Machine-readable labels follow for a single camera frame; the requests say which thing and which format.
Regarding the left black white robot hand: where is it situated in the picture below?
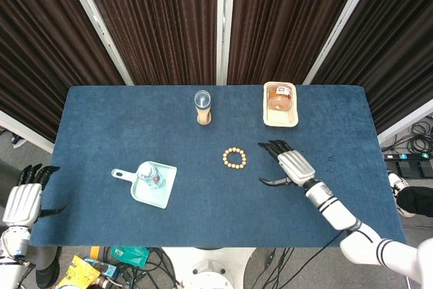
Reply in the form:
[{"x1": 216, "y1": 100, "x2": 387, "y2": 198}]
[{"x1": 2, "y1": 164, "x2": 68, "y2": 227}]

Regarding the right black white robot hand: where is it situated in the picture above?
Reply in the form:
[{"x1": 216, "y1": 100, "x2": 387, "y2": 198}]
[{"x1": 258, "y1": 139, "x2": 317, "y2": 189}]

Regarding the wooden bead bracelet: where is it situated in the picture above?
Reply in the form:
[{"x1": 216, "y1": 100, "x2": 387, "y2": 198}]
[{"x1": 222, "y1": 147, "x2": 248, "y2": 170}]

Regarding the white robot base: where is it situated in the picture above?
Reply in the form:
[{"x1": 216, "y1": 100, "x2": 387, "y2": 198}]
[{"x1": 161, "y1": 246, "x2": 258, "y2": 289}]

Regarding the beige rectangular tray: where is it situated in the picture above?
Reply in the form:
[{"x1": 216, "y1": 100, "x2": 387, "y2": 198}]
[{"x1": 263, "y1": 81, "x2": 300, "y2": 128}]

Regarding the jar with red label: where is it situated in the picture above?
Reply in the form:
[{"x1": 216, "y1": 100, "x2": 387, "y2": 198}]
[{"x1": 266, "y1": 85, "x2": 293, "y2": 112}]

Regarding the black shoe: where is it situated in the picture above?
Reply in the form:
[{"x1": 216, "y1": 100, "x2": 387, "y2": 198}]
[{"x1": 35, "y1": 266, "x2": 60, "y2": 289}]

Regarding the yellow snack bag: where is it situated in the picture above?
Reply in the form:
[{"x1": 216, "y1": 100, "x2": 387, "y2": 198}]
[{"x1": 55, "y1": 254, "x2": 101, "y2": 289}]

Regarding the white sneaker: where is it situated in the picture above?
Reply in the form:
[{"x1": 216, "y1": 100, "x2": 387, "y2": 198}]
[{"x1": 387, "y1": 172, "x2": 417, "y2": 218}]

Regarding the blue table cloth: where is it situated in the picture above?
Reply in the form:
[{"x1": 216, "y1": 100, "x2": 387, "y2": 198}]
[{"x1": 28, "y1": 85, "x2": 407, "y2": 248}]

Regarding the clear cup on wooden base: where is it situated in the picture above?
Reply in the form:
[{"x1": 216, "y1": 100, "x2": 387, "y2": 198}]
[{"x1": 193, "y1": 89, "x2": 213, "y2": 127}]

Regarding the blue snack packet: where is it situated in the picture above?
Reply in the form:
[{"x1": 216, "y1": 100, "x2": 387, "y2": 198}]
[{"x1": 84, "y1": 257, "x2": 119, "y2": 278}]

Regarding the green snack bag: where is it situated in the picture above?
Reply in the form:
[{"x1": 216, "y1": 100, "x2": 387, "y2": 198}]
[{"x1": 110, "y1": 246, "x2": 150, "y2": 268}]

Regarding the black foot pedal box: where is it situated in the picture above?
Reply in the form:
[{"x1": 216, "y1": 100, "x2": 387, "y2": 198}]
[{"x1": 387, "y1": 160, "x2": 433, "y2": 179}]

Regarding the light green plastic dustpan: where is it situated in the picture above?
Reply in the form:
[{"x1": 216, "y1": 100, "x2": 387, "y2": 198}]
[{"x1": 111, "y1": 160, "x2": 178, "y2": 210}]

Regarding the black trouser leg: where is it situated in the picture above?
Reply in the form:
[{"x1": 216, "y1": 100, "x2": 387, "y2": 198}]
[{"x1": 396, "y1": 185, "x2": 433, "y2": 217}]

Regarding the crumpled clear plastic bottle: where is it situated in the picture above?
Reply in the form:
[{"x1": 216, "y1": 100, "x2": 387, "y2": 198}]
[{"x1": 136, "y1": 162, "x2": 166, "y2": 190}]

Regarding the dark brown pleated curtain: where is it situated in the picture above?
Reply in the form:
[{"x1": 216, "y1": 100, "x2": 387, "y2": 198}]
[
  {"x1": 227, "y1": 0, "x2": 368, "y2": 86},
  {"x1": 0, "y1": 0, "x2": 126, "y2": 143},
  {"x1": 76, "y1": 0, "x2": 219, "y2": 86},
  {"x1": 311, "y1": 0, "x2": 433, "y2": 134}
]

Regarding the white metal frame rail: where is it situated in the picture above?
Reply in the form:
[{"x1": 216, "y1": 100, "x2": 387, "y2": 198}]
[
  {"x1": 377, "y1": 99, "x2": 433, "y2": 144},
  {"x1": 0, "y1": 110, "x2": 55, "y2": 150}
]

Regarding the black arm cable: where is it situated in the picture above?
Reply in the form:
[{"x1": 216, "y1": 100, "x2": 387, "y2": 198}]
[{"x1": 297, "y1": 231, "x2": 348, "y2": 289}]

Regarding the black cable with green light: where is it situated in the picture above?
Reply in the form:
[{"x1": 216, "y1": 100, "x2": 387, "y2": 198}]
[{"x1": 260, "y1": 247, "x2": 295, "y2": 289}]

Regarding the black cable bundle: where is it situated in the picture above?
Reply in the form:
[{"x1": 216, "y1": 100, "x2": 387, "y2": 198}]
[{"x1": 404, "y1": 121, "x2": 433, "y2": 155}]

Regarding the white metal frame post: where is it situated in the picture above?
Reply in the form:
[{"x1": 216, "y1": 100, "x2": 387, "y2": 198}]
[
  {"x1": 303, "y1": 0, "x2": 386, "y2": 85},
  {"x1": 216, "y1": 0, "x2": 237, "y2": 86},
  {"x1": 60, "y1": 0, "x2": 135, "y2": 86}
]

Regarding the black floor cable tangle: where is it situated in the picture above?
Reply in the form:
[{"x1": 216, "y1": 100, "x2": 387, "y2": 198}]
[{"x1": 101, "y1": 247, "x2": 182, "y2": 289}]

